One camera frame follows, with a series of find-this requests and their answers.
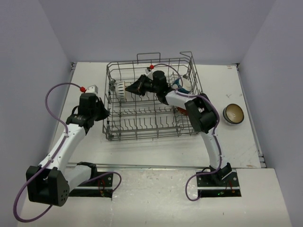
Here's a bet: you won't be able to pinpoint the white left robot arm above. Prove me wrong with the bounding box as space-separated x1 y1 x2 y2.
26 93 109 207

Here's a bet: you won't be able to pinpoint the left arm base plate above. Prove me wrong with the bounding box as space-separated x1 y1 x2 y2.
69 174 114 198

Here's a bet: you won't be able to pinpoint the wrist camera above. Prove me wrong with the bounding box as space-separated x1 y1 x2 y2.
145 65 154 79
80 85 98 95

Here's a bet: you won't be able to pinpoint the red diamond pattern bowl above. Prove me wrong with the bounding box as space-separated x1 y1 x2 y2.
223 108 232 125

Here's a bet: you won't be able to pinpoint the white bowl teal stripes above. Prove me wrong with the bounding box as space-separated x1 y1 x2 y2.
115 81 126 101

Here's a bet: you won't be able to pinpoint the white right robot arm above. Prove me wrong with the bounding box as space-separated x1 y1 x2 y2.
125 70 232 186

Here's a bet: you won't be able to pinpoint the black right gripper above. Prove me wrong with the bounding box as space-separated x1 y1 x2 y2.
125 75 160 96

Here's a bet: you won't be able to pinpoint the red floral bowl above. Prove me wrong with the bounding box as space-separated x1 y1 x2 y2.
177 107 188 116

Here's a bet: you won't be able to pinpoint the black gold patterned bowl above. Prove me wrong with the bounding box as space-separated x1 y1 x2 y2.
223 104 244 124

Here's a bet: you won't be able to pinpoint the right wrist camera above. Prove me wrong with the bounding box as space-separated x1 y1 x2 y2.
145 65 154 79

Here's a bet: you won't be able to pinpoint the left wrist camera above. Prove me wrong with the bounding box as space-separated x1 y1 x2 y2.
80 85 98 95

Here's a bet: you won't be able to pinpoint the grey wire dish rack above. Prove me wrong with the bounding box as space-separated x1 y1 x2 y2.
102 52 203 141

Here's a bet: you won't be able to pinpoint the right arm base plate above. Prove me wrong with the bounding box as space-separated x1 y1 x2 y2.
196 170 241 198

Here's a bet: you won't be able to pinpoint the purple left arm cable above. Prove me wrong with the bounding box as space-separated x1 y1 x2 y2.
12 81 123 223

